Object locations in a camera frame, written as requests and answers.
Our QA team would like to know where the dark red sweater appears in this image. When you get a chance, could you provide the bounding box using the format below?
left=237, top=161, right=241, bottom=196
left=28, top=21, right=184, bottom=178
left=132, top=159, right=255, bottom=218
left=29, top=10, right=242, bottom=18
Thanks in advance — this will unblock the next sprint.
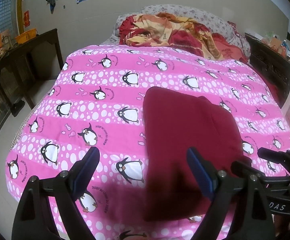
left=143, top=87, right=249, bottom=222

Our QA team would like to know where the pink penguin blanket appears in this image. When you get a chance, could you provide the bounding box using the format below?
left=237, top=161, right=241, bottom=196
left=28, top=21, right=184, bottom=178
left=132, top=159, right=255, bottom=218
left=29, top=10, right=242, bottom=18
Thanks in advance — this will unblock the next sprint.
left=5, top=45, right=290, bottom=239

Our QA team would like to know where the dark wooden side table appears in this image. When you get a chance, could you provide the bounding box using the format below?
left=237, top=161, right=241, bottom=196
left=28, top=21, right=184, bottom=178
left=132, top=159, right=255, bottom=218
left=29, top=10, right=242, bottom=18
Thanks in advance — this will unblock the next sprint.
left=0, top=28, right=64, bottom=117

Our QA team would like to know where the orange plastic basket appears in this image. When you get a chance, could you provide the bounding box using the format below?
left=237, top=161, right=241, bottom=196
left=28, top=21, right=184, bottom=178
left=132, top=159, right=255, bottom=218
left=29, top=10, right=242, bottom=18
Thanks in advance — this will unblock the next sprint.
left=15, top=28, right=38, bottom=44

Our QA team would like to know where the red paper window decoration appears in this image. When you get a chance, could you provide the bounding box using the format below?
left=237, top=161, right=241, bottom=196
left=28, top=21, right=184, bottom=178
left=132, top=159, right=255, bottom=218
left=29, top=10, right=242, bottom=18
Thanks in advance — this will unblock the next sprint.
left=23, top=10, right=30, bottom=28

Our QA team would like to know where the red yellow floral quilt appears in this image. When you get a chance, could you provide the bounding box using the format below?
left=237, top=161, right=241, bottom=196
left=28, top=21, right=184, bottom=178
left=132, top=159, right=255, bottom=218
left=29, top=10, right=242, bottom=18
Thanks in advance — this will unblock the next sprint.
left=119, top=12, right=248, bottom=63

